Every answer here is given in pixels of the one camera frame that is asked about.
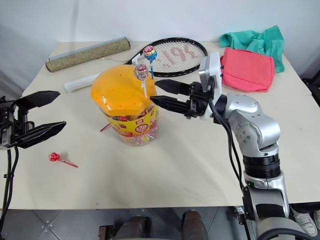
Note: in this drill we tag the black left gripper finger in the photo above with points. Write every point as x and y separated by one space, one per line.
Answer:
37 98
37 133

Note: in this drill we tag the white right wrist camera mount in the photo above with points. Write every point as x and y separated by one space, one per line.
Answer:
212 67

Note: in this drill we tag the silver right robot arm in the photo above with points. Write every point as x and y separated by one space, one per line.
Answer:
260 127

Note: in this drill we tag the dark brown rounded shape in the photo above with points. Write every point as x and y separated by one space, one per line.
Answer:
133 228
193 226

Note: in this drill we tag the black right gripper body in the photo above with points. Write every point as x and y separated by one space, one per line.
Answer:
198 100

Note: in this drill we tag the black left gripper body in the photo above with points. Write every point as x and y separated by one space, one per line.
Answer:
10 120

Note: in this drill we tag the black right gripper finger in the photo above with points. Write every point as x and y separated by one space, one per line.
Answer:
172 86
172 104

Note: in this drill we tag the olive patterned rolled mat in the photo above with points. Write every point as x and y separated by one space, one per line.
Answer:
87 53

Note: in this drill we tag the pink fabric bag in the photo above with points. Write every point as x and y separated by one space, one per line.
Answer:
247 70

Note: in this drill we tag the blue wrapped lollipop blue stick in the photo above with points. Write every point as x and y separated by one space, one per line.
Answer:
150 53

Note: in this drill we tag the red wrapped lollipop red stick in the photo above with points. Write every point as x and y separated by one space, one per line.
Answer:
54 157

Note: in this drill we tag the black tennis racket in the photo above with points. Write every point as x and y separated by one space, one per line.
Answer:
175 55

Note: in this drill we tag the pink wrapped lollipop white stick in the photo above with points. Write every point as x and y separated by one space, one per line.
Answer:
140 72

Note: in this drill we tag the orange perforated jar lid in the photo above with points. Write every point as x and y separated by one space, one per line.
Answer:
117 87

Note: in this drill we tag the teal cloth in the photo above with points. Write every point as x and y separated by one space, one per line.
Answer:
265 42

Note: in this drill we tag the white sneaker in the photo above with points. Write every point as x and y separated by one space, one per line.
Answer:
303 221

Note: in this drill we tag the white paper roll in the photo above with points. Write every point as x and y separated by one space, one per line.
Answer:
80 82

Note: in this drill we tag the clear printed lollipop jar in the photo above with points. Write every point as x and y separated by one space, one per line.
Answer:
136 127

